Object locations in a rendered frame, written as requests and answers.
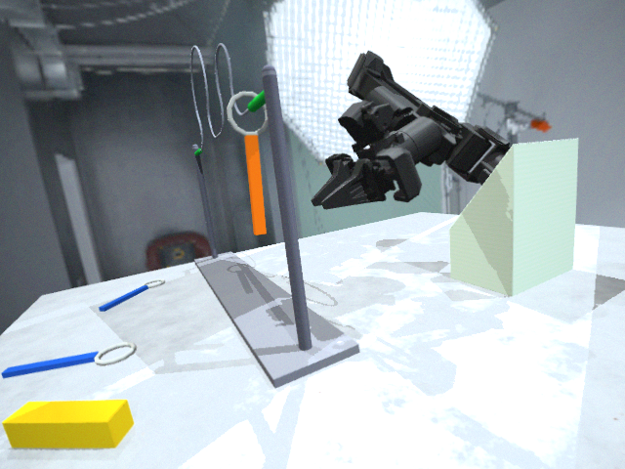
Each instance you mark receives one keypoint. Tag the blue handle with white loop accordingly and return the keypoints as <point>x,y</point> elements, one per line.
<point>68,361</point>
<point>131,294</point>

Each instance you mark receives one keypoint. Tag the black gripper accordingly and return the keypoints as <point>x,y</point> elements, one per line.
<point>372,175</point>

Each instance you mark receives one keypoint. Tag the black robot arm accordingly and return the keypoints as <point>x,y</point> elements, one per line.
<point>387,107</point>

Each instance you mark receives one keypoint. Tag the yellow rectangular block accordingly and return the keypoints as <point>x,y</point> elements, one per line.
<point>76,424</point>

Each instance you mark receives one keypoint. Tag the white loop with orange handle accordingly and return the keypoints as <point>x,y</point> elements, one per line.
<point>253,164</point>

